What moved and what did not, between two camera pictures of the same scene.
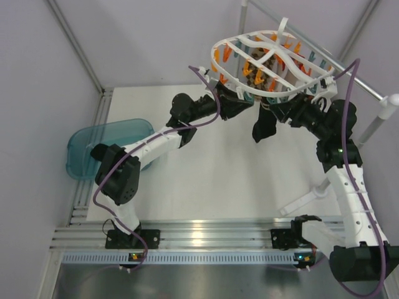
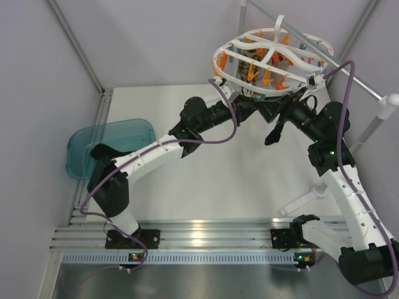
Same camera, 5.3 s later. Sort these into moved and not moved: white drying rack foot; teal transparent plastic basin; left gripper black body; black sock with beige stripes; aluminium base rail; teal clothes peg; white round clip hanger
Moved: white round clip hanger; left gripper black body; teal clothes peg
Not moved: aluminium base rail; black sock with beige stripes; white drying rack foot; teal transparent plastic basin
